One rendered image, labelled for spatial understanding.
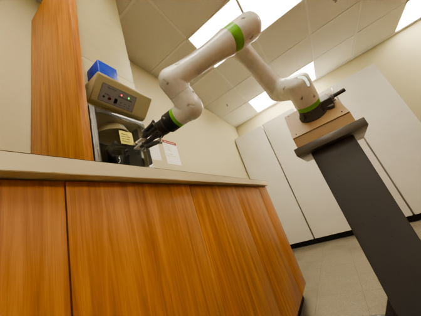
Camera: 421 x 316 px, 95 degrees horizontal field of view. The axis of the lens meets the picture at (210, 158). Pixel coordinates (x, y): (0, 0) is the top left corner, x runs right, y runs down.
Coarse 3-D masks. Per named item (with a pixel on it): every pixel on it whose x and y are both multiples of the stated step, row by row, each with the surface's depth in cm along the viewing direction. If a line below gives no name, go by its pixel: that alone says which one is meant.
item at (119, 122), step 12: (96, 108) 92; (96, 120) 89; (108, 120) 95; (120, 120) 101; (132, 120) 108; (108, 132) 92; (132, 132) 104; (108, 144) 89; (120, 144) 94; (108, 156) 86; (120, 156) 91; (132, 156) 97; (144, 156) 104
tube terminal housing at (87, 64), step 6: (84, 60) 100; (84, 66) 99; (90, 66) 102; (84, 72) 97; (84, 78) 95; (120, 78) 118; (126, 84) 120; (132, 84) 125; (102, 108) 96; (120, 114) 105; (138, 120) 115; (90, 132) 85
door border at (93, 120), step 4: (92, 108) 90; (92, 112) 89; (92, 116) 88; (92, 120) 87; (92, 128) 85; (96, 128) 87; (92, 132) 84; (96, 132) 86; (96, 136) 85; (96, 140) 84; (96, 144) 84; (96, 148) 83; (96, 152) 82; (96, 156) 81; (96, 160) 80; (100, 160) 82
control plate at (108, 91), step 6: (102, 84) 92; (102, 90) 92; (108, 90) 95; (114, 90) 97; (120, 90) 99; (102, 96) 93; (108, 96) 95; (114, 96) 98; (120, 96) 100; (126, 96) 102; (132, 96) 105; (108, 102) 96; (126, 102) 103; (132, 102) 106; (126, 108) 105; (132, 108) 107
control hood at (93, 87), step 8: (96, 72) 89; (96, 80) 89; (104, 80) 92; (112, 80) 94; (88, 88) 91; (96, 88) 90; (120, 88) 99; (128, 88) 102; (88, 96) 90; (96, 96) 91; (136, 96) 107; (144, 96) 111; (96, 104) 94; (104, 104) 95; (136, 104) 108; (144, 104) 112; (120, 112) 104; (128, 112) 107; (136, 112) 110; (144, 112) 114
